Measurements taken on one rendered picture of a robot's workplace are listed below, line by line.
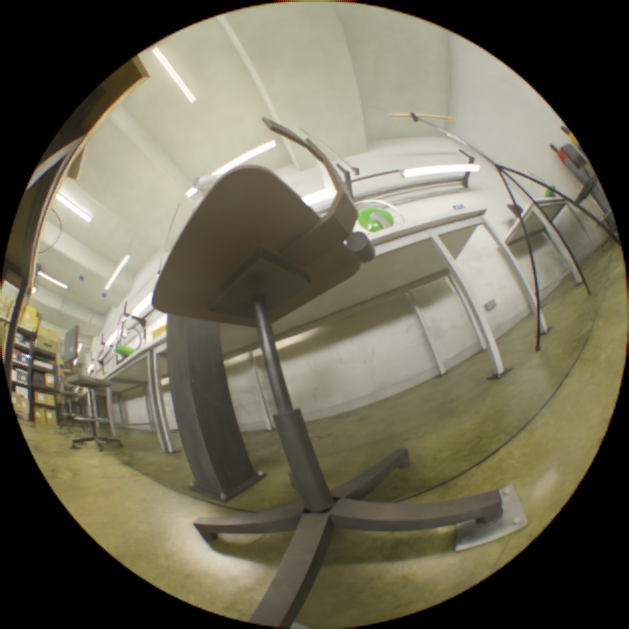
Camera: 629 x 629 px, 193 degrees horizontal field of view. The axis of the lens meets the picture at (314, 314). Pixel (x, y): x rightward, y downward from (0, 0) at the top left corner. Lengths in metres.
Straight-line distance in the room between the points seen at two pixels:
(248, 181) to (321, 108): 3.36
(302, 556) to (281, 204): 0.49
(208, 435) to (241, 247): 0.59
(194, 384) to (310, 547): 0.57
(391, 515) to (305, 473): 0.16
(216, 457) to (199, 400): 0.21
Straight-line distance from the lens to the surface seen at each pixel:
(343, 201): 0.32
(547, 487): 0.43
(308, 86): 3.50
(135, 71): 0.69
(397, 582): 0.36
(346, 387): 1.73
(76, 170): 0.89
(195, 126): 4.03
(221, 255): 0.32
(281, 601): 0.31
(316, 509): 0.38
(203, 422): 0.69
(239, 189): 0.25
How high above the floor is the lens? 0.33
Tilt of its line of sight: 21 degrees up
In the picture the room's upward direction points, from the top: 18 degrees counter-clockwise
